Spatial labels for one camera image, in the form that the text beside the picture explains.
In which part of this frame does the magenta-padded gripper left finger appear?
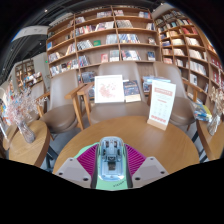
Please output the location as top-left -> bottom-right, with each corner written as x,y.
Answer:
54,143 -> 101,190

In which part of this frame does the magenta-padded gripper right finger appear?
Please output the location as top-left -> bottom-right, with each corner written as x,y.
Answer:
123,143 -> 170,190

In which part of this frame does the green smiley mouse pad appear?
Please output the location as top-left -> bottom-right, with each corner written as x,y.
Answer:
73,143 -> 129,192

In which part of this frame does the round wooden side table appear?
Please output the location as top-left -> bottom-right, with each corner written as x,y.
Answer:
8,119 -> 51,168
195,118 -> 224,161

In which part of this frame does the brown leather armchair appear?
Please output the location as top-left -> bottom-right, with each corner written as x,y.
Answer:
34,69 -> 81,134
64,60 -> 153,131
151,61 -> 204,131

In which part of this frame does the glass vase with pink flowers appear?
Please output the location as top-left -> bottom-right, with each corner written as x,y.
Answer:
4,87 -> 46,145

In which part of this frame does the white sign on wooden base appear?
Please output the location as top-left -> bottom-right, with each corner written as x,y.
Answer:
146,79 -> 177,132

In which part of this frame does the stack of blue books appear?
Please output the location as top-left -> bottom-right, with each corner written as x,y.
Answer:
193,101 -> 213,123

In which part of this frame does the glass vase with white flowers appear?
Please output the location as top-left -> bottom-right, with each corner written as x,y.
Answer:
206,85 -> 224,137

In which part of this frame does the dark blue book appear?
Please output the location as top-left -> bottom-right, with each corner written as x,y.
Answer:
122,79 -> 142,104

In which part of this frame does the white book with pink print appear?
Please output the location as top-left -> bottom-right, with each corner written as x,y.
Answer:
93,74 -> 126,104

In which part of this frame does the distant wooden bookshelf unit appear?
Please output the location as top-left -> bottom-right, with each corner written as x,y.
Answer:
13,58 -> 44,91

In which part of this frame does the angled wooden bookshelf unit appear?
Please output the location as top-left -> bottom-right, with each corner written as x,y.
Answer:
154,8 -> 224,111

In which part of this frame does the wide wooden bookshelf unit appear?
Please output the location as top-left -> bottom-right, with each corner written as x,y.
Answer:
45,4 -> 158,78

